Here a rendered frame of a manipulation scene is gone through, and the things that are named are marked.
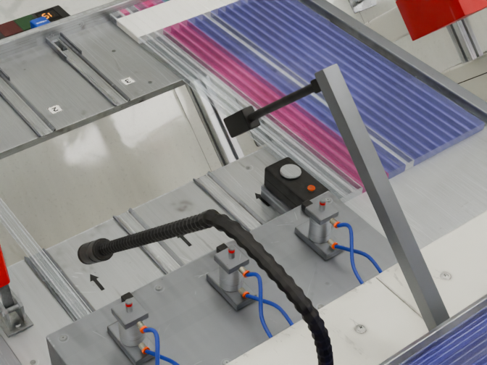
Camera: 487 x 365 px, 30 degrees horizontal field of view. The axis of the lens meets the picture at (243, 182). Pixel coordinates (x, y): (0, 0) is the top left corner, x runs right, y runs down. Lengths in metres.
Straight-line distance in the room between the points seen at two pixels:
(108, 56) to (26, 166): 0.78
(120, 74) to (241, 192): 0.29
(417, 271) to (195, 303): 0.22
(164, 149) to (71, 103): 0.95
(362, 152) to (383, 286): 0.16
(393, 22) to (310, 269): 1.01
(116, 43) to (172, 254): 0.43
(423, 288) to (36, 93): 0.65
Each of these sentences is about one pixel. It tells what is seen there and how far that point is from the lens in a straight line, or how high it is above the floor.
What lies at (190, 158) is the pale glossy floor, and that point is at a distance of 2.17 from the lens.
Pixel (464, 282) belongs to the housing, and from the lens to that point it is 0.88.
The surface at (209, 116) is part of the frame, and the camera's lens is 1.85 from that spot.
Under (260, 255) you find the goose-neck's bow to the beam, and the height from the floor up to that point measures 1.52.
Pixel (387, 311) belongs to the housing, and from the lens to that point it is 0.85.
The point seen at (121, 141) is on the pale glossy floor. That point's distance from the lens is 2.12.
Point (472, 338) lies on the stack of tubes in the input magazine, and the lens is 0.70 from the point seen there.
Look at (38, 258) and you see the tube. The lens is 0.99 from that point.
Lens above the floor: 1.97
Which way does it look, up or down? 63 degrees down
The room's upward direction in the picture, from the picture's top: 71 degrees clockwise
